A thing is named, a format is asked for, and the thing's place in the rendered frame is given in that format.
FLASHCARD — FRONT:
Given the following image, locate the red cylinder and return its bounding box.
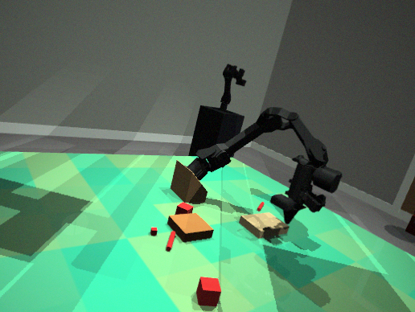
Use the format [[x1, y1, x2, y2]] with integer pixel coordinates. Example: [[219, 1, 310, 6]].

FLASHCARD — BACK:
[[257, 202, 265, 211], [166, 232, 175, 251]]

